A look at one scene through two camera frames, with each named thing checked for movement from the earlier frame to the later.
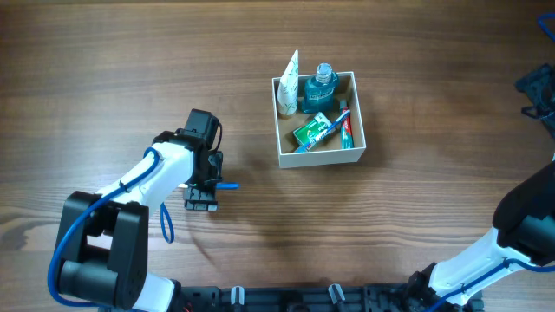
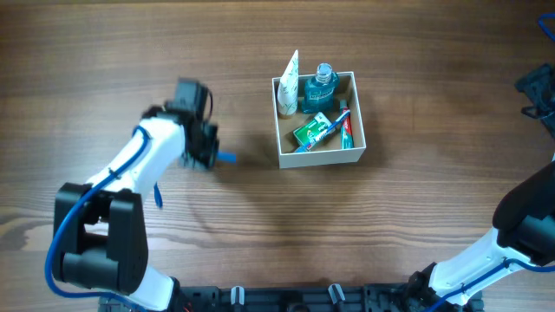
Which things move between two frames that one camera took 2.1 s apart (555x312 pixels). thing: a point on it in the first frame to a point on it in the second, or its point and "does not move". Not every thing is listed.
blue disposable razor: (227, 185) to (226, 157)
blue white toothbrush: (323, 133) does not move
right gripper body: (540, 93) does not move
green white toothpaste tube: (347, 128) does not move
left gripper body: (202, 187) to (204, 152)
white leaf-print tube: (287, 94) does not move
